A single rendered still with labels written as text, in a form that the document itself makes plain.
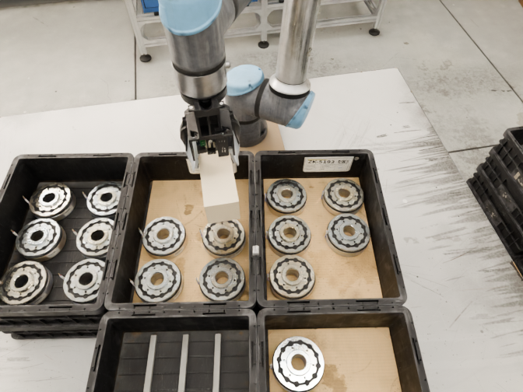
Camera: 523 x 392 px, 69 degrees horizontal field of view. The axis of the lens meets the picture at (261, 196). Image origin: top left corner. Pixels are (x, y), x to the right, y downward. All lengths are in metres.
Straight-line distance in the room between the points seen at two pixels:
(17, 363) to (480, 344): 1.11
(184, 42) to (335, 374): 0.67
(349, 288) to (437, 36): 2.59
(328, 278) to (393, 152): 0.58
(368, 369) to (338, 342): 0.08
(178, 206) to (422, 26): 2.68
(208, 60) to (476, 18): 3.18
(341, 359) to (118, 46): 2.66
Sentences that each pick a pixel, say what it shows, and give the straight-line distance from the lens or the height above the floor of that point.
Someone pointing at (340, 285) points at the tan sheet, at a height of 0.83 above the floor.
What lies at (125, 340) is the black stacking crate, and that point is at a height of 0.83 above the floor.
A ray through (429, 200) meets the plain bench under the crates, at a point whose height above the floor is 0.70.
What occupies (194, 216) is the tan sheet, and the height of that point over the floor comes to 0.83.
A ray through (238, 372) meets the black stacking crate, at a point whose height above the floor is 0.83.
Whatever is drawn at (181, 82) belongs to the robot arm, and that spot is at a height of 1.31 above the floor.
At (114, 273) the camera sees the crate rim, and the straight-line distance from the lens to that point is 0.85.
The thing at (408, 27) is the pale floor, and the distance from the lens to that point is 3.29.
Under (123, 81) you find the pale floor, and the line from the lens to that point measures 2.76.
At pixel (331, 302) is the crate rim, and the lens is 0.79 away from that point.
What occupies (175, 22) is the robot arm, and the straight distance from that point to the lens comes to 0.50.
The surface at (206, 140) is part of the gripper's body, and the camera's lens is 0.63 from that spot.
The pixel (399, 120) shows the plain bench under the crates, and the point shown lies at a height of 0.70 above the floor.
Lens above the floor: 1.67
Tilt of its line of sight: 57 degrees down
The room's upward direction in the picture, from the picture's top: straight up
